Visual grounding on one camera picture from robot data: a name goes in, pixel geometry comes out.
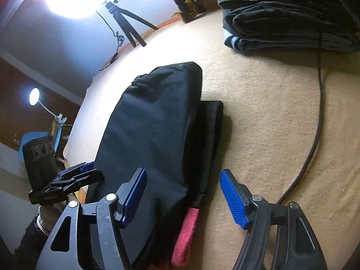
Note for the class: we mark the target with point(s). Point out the black camera box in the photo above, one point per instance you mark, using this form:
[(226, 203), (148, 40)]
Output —
[(39, 160)]

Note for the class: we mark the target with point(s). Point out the stack of folded dark clothes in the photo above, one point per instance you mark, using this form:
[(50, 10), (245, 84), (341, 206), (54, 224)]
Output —
[(252, 25)]

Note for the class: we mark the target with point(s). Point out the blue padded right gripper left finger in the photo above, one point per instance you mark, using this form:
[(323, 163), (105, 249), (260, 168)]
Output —
[(69, 244)]

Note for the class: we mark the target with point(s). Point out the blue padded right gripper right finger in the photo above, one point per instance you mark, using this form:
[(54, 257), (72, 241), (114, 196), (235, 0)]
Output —
[(296, 245)]

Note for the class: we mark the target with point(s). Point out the black mini tripod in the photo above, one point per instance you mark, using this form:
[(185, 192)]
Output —
[(130, 32)]

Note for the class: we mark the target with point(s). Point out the white gooseneck desk lamp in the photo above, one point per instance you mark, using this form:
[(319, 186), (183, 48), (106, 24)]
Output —
[(34, 99)]

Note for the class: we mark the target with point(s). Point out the blue chair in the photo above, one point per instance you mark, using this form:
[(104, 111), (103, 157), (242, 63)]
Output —
[(34, 145)]

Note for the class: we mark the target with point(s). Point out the white gloved left hand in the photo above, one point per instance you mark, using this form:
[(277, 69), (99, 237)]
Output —
[(49, 214)]

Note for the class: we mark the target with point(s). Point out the black pants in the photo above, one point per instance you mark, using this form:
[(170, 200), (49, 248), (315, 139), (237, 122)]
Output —
[(160, 124)]

